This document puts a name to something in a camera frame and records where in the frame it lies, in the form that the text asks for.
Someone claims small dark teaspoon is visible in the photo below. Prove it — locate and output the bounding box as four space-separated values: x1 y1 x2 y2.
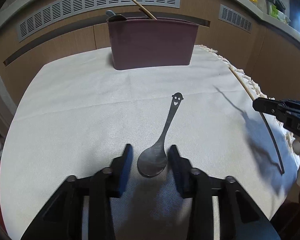
137 92 184 178

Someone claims wooden chopstick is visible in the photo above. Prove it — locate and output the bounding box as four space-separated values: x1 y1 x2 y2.
229 67 255 101
131 0 157 20

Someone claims large steel spoon black handle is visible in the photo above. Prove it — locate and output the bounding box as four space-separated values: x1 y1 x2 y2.
107 14 127 22

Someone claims blue plastic spoon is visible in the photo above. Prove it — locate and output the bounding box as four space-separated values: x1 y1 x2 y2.
106 10 116 17

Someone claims person's right hand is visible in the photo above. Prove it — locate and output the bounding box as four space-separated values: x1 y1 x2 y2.
293 139 300 155

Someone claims white fringed tablecloth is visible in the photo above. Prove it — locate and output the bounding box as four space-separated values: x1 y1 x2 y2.
0 46 299 239

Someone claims green packaging on counter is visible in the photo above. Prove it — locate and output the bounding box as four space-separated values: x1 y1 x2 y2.
269 4 290 24

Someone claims small grey vent grille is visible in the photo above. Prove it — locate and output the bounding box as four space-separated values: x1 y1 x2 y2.
218 4 252 33

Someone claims purple plastic utensil bin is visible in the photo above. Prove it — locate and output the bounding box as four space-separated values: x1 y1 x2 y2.
107 18 198 70

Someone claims long grey vent grille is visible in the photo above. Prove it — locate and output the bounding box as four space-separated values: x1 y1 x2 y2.
17 0 180 42

